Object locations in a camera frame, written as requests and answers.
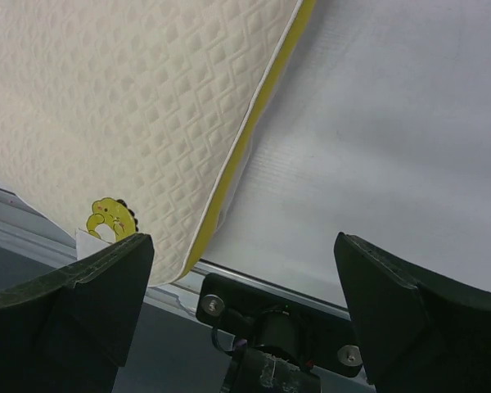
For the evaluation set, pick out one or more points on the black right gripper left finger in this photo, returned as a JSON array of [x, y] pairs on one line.
[[71, 330]]

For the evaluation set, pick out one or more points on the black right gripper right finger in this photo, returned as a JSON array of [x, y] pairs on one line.
[[417, 330]]

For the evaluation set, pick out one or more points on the cream quilted pillow yellow edge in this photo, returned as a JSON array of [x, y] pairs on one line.
[[118, 117]]

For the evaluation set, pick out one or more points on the white care label tag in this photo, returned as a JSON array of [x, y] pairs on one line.
[[87, 244]]

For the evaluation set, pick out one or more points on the aluminium front frame rail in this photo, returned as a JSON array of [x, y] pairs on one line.
[[169, 335]]

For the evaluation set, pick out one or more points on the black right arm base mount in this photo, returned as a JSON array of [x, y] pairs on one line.
[[274, 343]]

